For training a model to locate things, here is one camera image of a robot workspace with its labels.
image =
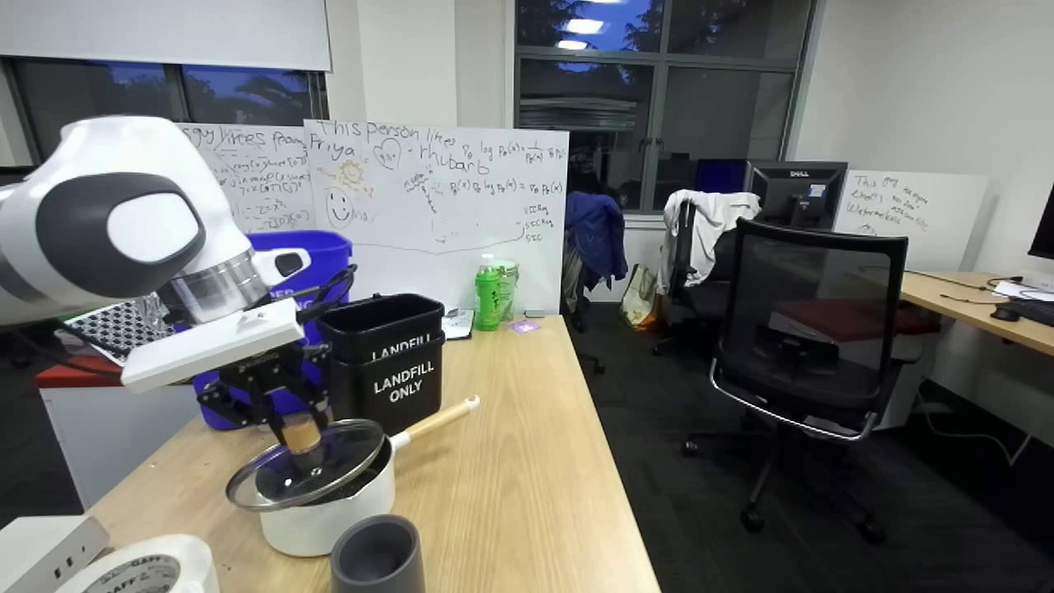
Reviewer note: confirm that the whiteboard with dense writing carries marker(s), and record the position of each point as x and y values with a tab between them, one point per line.
266	175

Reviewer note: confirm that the yellow floor bag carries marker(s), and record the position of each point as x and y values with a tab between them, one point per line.
640	297

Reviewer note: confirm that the white cabinet with red top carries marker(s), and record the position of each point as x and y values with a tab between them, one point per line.
100	440

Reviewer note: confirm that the green bottle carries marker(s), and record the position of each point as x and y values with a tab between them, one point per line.
496	295

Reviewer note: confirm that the maroon seat cushion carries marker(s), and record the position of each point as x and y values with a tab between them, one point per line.
922	318

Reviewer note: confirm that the wooden office desk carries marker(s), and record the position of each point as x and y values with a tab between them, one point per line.
967	305

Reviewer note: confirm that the black keyboard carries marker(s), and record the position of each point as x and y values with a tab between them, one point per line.
1026	309

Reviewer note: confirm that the grey cup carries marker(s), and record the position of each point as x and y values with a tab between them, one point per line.
381	565

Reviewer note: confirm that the small white desk item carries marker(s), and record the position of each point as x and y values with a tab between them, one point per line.
454	323

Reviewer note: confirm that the white control box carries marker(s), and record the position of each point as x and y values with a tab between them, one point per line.
34	547

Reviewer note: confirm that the blue paper recycling bin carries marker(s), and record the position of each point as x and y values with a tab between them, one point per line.
323	257

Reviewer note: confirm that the black landfill bin on table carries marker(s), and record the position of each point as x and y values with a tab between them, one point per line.
390	383

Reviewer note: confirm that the white tape roll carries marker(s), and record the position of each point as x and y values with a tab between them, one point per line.
193	554

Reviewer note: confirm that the blue jacket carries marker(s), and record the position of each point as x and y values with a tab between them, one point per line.
596	236

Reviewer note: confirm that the white jacket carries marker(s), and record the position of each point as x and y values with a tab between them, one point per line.
710	216

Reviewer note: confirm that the black computer monitor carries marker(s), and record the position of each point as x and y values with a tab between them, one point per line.
1044	226

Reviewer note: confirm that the whiteboard with sun drawing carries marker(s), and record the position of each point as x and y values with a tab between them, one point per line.
438	218

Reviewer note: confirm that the black mesh office chair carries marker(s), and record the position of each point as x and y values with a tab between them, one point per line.
811	318

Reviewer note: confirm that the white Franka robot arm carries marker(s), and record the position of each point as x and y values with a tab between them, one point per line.
121	218

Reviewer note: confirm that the small whiteboard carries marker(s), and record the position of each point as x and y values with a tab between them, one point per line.
909	216

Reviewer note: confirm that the silver wrist camera bar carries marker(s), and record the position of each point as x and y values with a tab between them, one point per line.
207	346

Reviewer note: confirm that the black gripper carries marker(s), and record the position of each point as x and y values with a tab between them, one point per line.
281	381

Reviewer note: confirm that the black Dell monitor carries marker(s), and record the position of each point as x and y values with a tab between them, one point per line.
794	191

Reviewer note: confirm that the checkerboard calibration board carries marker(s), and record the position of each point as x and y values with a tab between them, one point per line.
111	328

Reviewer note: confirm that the white roller blind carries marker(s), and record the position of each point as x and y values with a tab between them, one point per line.
164	32

